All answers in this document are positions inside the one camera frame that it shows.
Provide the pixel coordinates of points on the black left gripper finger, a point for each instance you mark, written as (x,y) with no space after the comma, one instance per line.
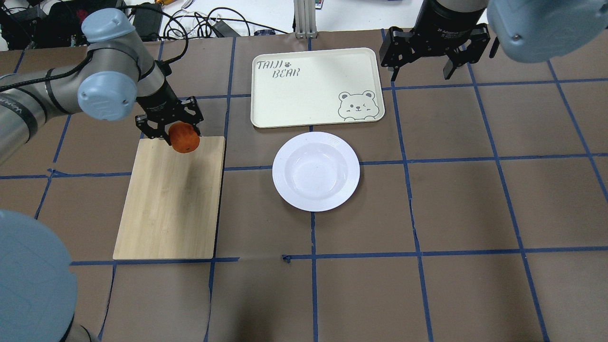
(197,129)
(165,136)

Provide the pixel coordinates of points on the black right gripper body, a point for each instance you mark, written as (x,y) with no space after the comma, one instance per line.
(440,21)

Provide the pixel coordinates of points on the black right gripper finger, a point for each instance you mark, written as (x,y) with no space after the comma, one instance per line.
(393,70)
(450,67)

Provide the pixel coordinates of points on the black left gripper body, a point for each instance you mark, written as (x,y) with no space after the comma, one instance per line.
(158,101)

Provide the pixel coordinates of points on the orange fruit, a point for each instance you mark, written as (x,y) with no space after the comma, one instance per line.
(183,137)

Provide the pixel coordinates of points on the white round plate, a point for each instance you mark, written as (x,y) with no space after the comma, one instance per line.
(316,171)

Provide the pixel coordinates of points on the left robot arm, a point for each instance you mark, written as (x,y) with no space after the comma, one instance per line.
(38,291)

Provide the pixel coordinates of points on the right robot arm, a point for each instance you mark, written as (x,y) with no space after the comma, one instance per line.
(528,31)

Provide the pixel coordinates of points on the cream bear tray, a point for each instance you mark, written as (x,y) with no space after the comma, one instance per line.
(324,87)

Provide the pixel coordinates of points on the bamboo cutting board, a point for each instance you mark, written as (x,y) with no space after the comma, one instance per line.
(171,208)

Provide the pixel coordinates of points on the aluminium frame post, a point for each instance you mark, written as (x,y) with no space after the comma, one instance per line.
(305,19)

